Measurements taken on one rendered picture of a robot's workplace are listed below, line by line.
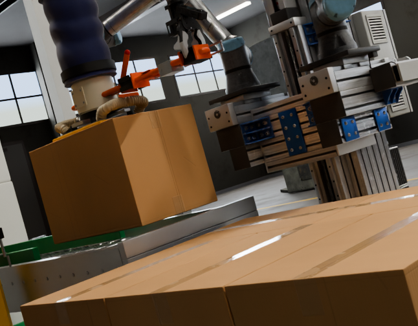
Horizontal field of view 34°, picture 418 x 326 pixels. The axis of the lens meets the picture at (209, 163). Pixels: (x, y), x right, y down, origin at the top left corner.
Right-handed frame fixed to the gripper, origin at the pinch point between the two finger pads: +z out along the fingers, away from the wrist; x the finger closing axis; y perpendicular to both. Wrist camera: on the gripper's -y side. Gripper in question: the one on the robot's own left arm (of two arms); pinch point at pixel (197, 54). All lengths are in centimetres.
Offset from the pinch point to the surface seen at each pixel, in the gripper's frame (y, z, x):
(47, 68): 310, -73, -152
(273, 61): 427, -76, -602
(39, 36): 309, -101, -152
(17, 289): 97, 66, 38
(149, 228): 85, 59, -27
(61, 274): 62, 63, 37
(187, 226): 22, 58, 6
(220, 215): 22, 58, -12
